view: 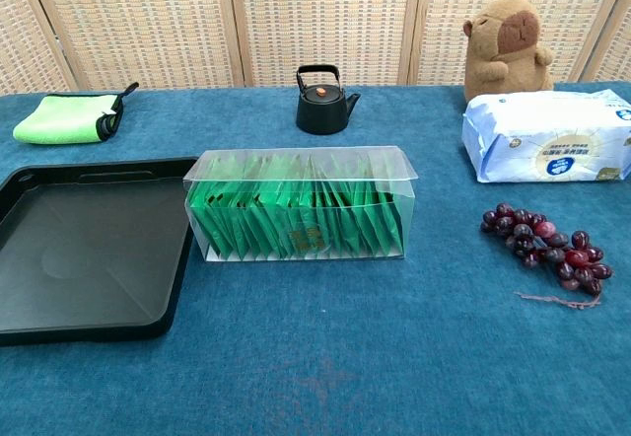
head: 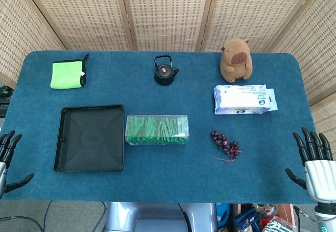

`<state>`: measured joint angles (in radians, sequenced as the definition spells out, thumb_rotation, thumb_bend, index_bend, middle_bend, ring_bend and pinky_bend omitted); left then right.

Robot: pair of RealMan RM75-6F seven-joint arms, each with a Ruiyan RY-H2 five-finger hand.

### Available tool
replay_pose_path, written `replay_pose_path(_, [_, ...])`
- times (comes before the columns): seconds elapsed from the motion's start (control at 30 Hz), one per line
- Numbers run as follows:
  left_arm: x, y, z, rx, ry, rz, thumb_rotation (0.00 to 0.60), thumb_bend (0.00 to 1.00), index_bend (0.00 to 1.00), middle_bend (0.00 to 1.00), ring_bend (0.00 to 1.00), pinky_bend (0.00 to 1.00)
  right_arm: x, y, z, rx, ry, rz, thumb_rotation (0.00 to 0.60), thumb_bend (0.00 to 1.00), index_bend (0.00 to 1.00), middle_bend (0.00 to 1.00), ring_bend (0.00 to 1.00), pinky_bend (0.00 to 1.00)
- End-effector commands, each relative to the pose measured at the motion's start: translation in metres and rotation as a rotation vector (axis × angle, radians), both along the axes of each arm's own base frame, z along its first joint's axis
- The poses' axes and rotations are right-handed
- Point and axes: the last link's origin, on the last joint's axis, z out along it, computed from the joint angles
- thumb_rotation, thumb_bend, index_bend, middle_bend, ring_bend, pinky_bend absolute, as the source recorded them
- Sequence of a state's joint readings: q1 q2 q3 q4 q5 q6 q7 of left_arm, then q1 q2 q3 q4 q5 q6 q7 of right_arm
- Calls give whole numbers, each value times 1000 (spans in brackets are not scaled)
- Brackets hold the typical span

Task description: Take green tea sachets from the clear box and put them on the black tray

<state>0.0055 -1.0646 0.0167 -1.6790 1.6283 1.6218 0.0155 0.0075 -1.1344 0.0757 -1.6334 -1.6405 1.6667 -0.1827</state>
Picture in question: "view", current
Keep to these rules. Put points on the clear plastic box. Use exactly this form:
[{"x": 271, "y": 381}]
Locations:
[{"x": 301, "y": 169}]

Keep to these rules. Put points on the black plastic tray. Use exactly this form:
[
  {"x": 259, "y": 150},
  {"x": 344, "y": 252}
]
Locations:
[{"x": 98, "y": 268}]

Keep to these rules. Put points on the black cast iron teapot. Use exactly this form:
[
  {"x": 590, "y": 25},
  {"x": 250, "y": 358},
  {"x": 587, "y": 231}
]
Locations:
[{"x": 320, "y": 110}]

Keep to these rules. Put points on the wicker folding screen panel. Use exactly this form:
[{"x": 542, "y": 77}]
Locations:
[
  {"x": 138, "y": 21},
  {"x": 320, "y": 12},
  {"x": 20, "y": 36},
  {"x": 618, "y": 36},
  {"x": 439, "y": 21}
]

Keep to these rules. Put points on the brown capybara plush toy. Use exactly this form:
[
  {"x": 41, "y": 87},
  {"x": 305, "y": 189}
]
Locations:
[{"x": 503, "y": 61}]

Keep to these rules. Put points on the white blue tissue pack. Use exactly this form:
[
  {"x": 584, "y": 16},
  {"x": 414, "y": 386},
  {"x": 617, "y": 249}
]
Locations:
[{"x": 542, "y": 135}]

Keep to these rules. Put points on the purple grape bunch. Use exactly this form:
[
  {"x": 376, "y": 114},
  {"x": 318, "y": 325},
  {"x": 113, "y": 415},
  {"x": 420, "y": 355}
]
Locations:
[{"x": 552, "y": 248}]

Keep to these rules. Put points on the green microfiber cloth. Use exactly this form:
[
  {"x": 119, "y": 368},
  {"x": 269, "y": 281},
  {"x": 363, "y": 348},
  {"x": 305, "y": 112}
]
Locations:
[{"x": 59, "y": 120}]

